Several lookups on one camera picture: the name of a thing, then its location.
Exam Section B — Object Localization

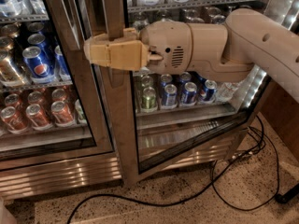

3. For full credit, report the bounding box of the blue can left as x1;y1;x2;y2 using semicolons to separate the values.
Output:
161;84;178;109

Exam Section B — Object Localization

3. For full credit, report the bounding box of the blue can right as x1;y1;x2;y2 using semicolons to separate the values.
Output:
199;79;217;104

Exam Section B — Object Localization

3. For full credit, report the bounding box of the red coke can right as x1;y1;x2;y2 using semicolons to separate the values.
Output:
51;101;75;127

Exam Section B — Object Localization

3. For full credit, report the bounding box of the blue can middle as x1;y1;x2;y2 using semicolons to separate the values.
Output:
180;82;197;105

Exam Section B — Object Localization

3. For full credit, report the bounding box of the gold can front left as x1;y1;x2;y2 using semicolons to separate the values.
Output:
0;49;29;87

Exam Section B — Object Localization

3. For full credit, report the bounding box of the black floor cable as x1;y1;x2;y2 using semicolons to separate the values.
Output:
66;115;299;224

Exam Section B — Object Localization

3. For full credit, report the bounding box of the red coke can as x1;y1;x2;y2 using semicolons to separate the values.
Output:
51;101;75;127
26;104;52;130
0;106;29;133

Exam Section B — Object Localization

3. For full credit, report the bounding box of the stainless fridge base grille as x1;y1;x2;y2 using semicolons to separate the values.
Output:
0;128;249;202

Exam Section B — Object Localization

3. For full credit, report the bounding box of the glass fridge door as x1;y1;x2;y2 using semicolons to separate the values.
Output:
0;0;112;170
73;0;299;187

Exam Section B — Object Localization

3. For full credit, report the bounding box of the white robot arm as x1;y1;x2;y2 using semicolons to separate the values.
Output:
84;8;299;101

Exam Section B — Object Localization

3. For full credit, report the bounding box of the red coke can middle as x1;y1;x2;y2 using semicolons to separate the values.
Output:
26;104;52;130

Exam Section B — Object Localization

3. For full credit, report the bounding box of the blue pepsi can front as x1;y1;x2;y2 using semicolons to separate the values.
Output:
22;46;55;83

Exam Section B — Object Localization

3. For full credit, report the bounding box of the clear water bottle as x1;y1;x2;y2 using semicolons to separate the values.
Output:
216;82;240;102

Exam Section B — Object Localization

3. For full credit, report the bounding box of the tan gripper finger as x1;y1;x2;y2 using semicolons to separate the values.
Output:
123;28;139;41
84;34;163;71

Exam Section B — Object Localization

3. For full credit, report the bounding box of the green can right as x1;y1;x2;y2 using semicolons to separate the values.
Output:
141;87;157;112

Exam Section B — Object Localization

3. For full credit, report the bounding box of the red coke can left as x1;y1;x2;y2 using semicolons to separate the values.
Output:
0;106;29;133

